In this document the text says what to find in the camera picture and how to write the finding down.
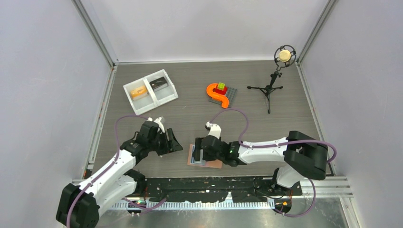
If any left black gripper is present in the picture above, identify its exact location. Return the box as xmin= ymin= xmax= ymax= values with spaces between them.
xmin=148 ymin=128 xmax=182 ymax=156

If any pink leather card holder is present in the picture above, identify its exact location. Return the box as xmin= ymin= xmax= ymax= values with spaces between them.
xmin=187 ymin=144 xmax=222 ymax=169

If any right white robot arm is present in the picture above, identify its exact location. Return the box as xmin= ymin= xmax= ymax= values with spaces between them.
xmin=191 ymin=131 xmax=329 ymax=195

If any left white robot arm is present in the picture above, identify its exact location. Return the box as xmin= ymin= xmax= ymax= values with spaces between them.
xmin=56 ymin=117 xmax=183 ymax=228

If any orange card box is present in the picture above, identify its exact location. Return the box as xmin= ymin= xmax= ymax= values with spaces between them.
xmin=130 ymin=85 xmax=148 ymax=101

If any black card box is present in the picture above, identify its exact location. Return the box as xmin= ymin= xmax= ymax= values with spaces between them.
xmin=149 ymin=77 xmax=168 ymax=92

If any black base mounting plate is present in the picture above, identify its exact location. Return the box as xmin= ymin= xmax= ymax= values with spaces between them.
xmin=135 ymin=176 xmax=302 ymax=203

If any white two-compartment tray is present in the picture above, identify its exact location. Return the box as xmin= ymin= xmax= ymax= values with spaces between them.
xmin=123 ymin=69 xmax=179 ymax=115

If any orange S-shaped toy track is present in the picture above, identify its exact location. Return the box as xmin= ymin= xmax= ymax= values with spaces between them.
xmin=206 ymin=83 xmax=230 ymax=109

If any red toy brick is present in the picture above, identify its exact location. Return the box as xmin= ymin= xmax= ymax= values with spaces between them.
xmin=214 ymin=86 xmax=228 ymax=95

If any grey toy baseplate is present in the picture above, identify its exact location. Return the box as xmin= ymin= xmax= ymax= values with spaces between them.
xmin=206 ymin=87 xmax=238 ymax=109

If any green toy brick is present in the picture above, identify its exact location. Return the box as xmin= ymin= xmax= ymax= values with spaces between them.
xmin=216 ymin=82 xmax=226 ymax=91

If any black tripod mic stand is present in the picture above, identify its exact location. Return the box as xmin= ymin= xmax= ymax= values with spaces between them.
xmin=247 ymin=66 xmax=284 ymax=114

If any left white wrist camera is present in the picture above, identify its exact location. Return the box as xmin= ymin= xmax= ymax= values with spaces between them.
xmin=147 ymin=116 xmax=165 ymax=133

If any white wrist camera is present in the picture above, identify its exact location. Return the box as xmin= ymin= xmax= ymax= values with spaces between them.
xmin=147 ymin=116 xmax=165 ymax=133
xmin=205 ymin=122 xmax=221 ymax=139

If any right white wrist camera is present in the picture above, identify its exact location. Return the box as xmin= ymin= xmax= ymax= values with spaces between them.
xmin=205 ymin=122 xmax=221 ymax=139

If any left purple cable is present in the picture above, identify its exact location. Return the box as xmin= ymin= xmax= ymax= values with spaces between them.
xmin=65 ymin=115 xmax=169 ymax=228

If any microphone with shock mount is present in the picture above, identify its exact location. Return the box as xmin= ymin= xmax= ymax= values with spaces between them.
xmin=274 ymin=45 xmax=297 ymax=70

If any aluminium frame rail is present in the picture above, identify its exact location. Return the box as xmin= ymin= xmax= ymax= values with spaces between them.
xmin=67 ymin=179 xmax=353 ymax=211

